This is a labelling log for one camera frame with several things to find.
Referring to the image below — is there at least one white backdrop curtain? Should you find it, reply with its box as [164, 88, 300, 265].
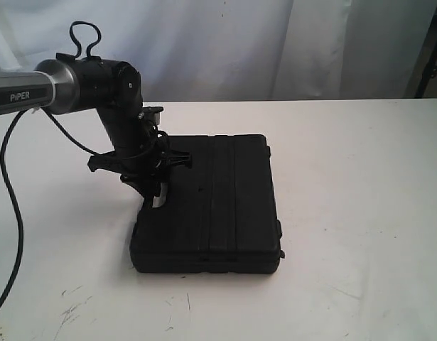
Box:
[0, 1, 437, 102]

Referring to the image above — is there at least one black metal stand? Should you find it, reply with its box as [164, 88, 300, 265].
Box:
[414, 7, 437, 99]

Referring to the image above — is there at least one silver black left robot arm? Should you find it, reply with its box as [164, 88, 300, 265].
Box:
[0, 54, 191, 208]

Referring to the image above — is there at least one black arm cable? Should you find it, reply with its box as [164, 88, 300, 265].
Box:
[0, 21, 169, 313]

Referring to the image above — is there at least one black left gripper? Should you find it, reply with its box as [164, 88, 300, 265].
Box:
[87, 141, 193, 208]

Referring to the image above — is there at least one black plastic tool case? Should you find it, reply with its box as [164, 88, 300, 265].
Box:
[129, 134, 284, 274]

